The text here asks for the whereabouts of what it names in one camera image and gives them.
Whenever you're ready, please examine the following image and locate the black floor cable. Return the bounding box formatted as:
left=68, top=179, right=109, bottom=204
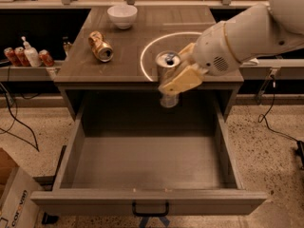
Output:
left=256, top=74, right=304, bottom=169
left=0, top=83, right=40, bottom=153

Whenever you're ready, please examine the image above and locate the black floor cable right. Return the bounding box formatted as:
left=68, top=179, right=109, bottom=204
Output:
left=256, top=74, right=304, bottom=169

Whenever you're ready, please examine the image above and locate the grey open top drawer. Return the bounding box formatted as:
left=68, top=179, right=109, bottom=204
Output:
left=30, top=89, right=269, bottom=217

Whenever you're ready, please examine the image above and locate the cardboard box with lettering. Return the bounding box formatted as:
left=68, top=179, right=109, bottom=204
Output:
left=0, top=148, right=42, bottom=228

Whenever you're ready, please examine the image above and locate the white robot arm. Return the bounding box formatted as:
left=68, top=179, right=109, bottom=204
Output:
left=159, top=0, right=304, bottom=95

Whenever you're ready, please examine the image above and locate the black floor cable left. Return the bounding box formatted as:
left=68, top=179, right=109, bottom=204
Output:
left=0, top=83, right=40, bottom=153

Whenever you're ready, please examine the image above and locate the white pump soap bottle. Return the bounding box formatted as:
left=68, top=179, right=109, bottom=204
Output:
left=21, top=36, right=42, bottom=67

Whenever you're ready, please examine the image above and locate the crushed orange soda can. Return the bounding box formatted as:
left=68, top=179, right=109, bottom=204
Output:
left=88, top=30, right=114, bottom=63

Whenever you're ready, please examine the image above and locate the silver redbull can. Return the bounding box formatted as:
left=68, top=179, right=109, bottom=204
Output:
left=155, top=51, right=181, bottom=108

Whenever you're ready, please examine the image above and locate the white folded cloth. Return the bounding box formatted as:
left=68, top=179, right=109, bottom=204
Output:
left=243, top=58, right=259, bottom=66

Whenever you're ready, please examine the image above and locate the grey low side shelf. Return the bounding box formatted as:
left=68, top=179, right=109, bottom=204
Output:
left=0, top=61, right=63, bottom=82

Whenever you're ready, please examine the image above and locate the white ceramic bowl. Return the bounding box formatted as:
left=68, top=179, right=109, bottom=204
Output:
left=107, top=5, right=138, bottom=29

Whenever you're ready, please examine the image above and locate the red can right of bottle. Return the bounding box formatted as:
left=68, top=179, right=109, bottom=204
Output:
left=39, top=49, right=54, bottom=67

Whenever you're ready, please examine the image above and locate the small dark glass bottle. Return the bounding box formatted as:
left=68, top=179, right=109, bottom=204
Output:
left=63, top=36, right=72, bottom=57

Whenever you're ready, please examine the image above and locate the black drawer handle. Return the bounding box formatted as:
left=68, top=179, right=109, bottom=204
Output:
left=132, top=202, right=170, bottom=218

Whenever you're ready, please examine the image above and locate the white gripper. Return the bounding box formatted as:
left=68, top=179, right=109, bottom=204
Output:
left=159, top=22, right=240, bottom=96

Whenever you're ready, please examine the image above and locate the grey cabinet with wooden top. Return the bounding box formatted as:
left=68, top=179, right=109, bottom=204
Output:
left=55, top=6, right=243, bottom=123

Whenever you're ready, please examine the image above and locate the red can far left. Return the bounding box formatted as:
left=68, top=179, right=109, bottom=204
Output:
left=4, top=47, right=21, bottom=67

